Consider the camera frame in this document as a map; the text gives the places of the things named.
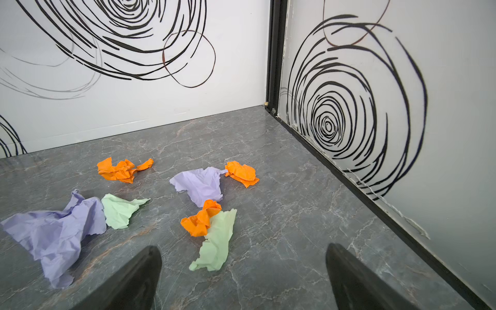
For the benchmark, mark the long green paper scrap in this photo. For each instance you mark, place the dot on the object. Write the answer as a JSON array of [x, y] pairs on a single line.
[[215, 248]]

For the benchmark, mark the light green paper scrap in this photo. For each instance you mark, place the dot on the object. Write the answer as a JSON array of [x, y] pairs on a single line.
[[119, 211]]

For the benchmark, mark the small orange paper scrap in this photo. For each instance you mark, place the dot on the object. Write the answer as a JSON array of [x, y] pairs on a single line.
[[241, 173]]

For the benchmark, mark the orange twisted paper scrap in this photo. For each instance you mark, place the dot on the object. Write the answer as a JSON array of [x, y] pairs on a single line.
[[199, 224]]

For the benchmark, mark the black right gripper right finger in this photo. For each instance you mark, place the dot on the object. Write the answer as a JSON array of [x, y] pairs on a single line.
[[355, 286]]

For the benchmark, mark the large purple paper scrap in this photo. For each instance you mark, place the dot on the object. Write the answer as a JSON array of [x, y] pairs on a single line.
[[54, 237]]

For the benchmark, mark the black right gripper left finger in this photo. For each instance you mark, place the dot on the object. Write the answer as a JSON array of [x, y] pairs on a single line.
[[132, 287]]

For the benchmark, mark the orange crumpled paper scrap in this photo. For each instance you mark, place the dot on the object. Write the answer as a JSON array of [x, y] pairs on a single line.
[[124, 171]]

